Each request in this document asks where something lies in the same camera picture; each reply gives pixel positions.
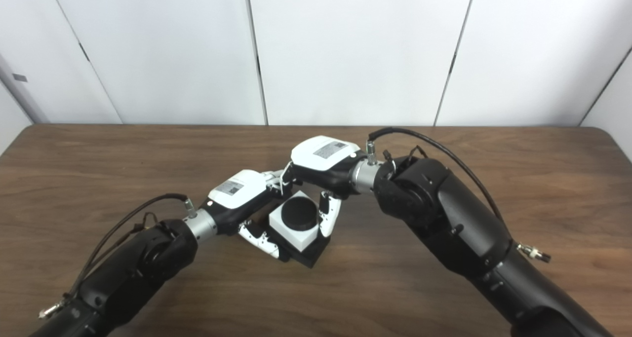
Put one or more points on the black peg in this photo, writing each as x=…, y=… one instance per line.
x=298, y=213

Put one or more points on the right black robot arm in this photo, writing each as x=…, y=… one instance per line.
x=454, y=223

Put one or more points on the white square piece with hole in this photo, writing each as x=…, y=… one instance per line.
x=296, y=238

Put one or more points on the grey wall post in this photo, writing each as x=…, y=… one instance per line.
x=22, y=88

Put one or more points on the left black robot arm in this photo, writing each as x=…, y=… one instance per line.
x=133, y=268

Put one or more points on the small grey tag on post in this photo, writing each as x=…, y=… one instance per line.
x=19, y=77

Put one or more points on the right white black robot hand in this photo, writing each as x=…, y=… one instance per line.
x=321, y=159

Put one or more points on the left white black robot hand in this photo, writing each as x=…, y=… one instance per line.
x=237, y=191

